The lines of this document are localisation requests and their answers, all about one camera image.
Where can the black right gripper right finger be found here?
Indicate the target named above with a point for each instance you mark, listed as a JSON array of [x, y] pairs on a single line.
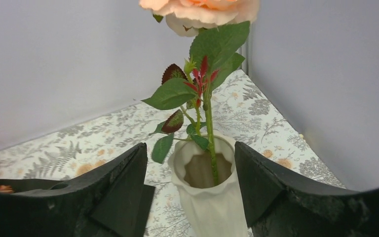
[[279, 202]]

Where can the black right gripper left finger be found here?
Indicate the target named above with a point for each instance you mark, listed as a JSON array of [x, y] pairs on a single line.
[[111, 200]]

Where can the large peach rose stem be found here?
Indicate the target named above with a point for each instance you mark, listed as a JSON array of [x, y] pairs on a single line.
[[218, 29]]

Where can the black wrapping paper sheet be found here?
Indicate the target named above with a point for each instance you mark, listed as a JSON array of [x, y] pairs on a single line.
[[23, 185]]

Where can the white ribbed ceramic vase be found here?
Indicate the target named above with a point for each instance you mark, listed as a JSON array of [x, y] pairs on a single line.
[[212, 210]]

